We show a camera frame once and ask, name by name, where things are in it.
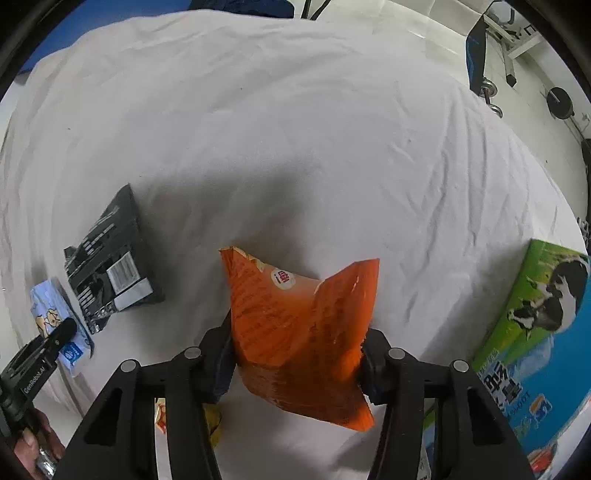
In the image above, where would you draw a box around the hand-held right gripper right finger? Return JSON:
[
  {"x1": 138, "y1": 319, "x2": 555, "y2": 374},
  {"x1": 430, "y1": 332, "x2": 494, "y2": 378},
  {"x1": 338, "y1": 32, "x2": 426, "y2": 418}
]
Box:
[{"x1": 359, "y1": 329, "x2": 533, "y2": 480}]

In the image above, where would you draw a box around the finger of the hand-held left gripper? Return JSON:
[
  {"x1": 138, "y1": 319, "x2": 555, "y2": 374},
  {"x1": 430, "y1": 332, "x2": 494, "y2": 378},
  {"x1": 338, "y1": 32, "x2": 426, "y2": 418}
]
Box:
[{"x1": 39, "y1": 318, "x2": 78, "y2": 361}]

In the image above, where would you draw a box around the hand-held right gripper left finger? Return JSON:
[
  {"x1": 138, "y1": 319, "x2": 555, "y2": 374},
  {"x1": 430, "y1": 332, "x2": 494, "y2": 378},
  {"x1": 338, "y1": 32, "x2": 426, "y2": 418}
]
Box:
[{"x1": 65, "y1": 308, "x2": 235, "y2": 480}]

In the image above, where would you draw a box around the orange snack bag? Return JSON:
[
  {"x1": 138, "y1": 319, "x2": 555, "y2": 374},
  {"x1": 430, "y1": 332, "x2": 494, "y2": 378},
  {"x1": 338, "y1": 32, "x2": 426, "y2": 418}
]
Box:
[{"x1": 219, "y1": 246, "x2": 380, "y2": 432}]

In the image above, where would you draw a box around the person's left hand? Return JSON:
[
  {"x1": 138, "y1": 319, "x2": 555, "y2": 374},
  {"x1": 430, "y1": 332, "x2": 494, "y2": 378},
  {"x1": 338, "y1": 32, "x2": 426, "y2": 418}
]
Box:
[{"x1": 13, "y1": 410, "x2": 66, "y2": 474}]

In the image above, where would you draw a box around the light blue snack packet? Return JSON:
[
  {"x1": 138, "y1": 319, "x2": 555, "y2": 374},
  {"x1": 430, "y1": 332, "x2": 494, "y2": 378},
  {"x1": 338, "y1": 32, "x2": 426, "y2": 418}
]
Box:
[{"x1": 30, "y1": 278, "x2": 95, "y2": 378}]

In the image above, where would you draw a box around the yellow snack packet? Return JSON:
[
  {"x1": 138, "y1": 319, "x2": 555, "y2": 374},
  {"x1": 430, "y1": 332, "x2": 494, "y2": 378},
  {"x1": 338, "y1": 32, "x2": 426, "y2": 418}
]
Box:
[{"x1": 203, "y1": 402, "x2": 223, "y2": 449}]

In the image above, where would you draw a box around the black snack bag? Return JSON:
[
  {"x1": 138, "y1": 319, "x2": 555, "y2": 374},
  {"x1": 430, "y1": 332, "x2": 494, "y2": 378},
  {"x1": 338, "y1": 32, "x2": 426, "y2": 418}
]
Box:
[{"x1": 64, "y1": 184, "x2": 166, "y2": 335}]

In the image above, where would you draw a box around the green and blue milk carton box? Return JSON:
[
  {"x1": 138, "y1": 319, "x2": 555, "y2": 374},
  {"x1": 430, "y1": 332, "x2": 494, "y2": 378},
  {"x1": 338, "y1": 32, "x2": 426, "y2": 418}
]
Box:
[{"x1": 418, "y1": 239, "x2": 591, "y2": 480}]

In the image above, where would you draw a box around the white bed sheet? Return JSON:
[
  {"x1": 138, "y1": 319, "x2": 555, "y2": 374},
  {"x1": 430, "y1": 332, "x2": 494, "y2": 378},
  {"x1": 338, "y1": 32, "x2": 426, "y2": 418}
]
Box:
[{"x1": 0, "y1": 9, "x2": 590, "y2": 480}]

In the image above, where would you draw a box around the metal dumbbell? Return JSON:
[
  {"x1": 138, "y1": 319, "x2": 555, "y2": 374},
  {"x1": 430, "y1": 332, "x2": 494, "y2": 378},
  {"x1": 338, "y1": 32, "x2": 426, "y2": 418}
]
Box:
[{"x1": 479, "y1": 78, "x2": 505, "y2": 119}]

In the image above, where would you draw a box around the black weight plate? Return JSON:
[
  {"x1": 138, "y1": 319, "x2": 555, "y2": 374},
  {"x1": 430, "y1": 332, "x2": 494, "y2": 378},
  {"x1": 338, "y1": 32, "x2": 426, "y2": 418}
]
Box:
[{"x1": 547, "y1": 87, "x2": 576, "y2": 121}]

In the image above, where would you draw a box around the black and blue weight bench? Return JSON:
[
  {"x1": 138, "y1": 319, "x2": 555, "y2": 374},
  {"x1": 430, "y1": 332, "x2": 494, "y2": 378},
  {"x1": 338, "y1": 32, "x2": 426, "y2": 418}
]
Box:
[{"x1": 465, "y1": 17, "x2": 489, "y2": 94}]

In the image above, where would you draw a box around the dark blue cloth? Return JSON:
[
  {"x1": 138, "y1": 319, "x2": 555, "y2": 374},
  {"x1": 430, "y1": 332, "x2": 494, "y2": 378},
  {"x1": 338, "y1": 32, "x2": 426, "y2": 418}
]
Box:
[{"x1": 188, "y1": 0, "x2": 297, "y2": 20}]

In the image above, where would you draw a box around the black cable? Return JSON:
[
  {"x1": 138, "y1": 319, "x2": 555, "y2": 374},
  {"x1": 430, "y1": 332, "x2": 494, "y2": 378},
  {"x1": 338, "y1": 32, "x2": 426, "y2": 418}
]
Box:
[{"x1": 300, "y1": 0, "x2": 334, "y2": 22}]

